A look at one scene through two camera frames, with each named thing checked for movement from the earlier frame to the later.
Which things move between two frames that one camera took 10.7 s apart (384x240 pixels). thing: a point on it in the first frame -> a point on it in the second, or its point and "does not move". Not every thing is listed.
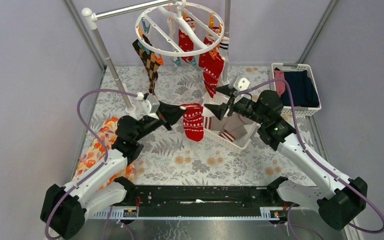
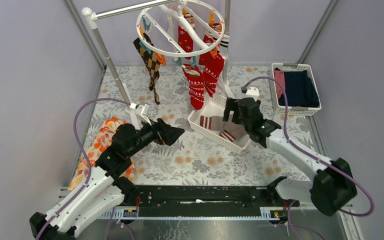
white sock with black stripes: x=224 y=48 does not move
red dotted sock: x=212 y=71 does not move
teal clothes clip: x=193 y=62 does not move
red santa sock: x=193 y=120 -> x=195 y=77
